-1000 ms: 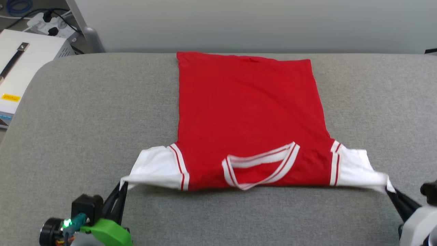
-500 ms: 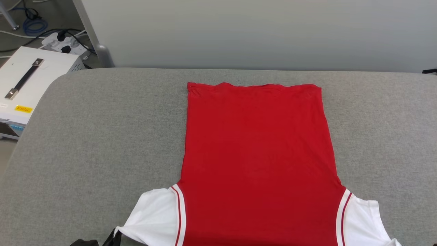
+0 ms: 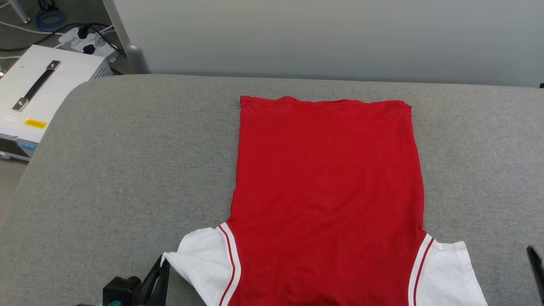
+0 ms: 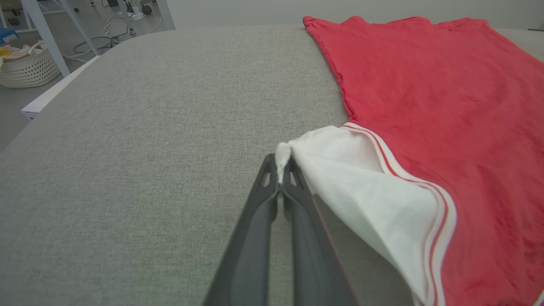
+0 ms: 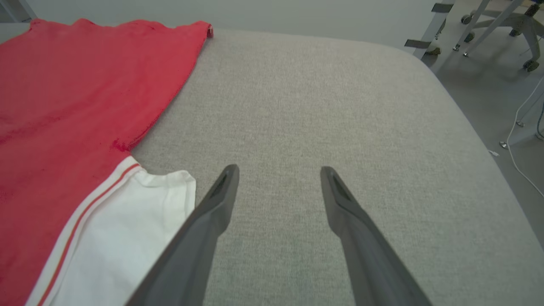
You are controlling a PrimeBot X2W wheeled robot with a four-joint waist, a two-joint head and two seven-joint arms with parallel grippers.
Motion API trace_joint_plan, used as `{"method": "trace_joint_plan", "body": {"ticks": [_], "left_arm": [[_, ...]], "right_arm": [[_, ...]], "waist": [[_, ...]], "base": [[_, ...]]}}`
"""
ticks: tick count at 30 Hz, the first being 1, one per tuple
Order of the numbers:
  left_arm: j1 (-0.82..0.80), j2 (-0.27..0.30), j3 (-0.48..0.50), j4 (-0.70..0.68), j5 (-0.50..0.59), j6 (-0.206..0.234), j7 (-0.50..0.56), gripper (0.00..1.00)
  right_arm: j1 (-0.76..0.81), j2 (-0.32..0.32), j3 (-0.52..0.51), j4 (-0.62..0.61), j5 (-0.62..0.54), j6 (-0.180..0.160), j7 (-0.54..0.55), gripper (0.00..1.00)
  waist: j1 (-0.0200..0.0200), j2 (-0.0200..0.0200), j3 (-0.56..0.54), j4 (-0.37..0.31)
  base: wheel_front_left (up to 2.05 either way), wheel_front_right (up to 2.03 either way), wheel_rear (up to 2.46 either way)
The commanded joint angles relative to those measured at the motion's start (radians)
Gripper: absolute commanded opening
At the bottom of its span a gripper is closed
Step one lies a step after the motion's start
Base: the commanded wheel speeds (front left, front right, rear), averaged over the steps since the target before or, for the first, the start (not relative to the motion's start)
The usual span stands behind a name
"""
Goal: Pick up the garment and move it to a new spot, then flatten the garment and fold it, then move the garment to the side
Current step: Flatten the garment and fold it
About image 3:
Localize blue coiled cable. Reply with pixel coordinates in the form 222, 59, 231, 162
35, 0, 67, 31

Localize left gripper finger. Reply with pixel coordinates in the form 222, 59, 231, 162
155, 261, 171, 306
139, 254, 164, 305

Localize white floor cable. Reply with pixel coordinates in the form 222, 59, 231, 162
0, 19, 68, 37

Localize white power strip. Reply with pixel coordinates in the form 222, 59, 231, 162
59, 25, 120, 58

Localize black floor cable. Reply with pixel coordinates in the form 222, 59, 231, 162
0, 22, 112, 52

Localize grey metal partition foot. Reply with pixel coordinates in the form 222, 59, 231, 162
102, 0, 150, 75

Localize red white sports jersey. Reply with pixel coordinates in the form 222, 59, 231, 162
161, 95, 489, 306

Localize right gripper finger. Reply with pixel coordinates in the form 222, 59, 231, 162
526, 245, 544, 303

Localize white power supply box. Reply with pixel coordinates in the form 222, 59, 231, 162
0, 45, 113, 162

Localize white metal furniture leg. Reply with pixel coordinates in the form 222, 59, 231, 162
8, 0, 31, 24

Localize black carrying handle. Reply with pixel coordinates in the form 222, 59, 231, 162
12, 60, 62, 113

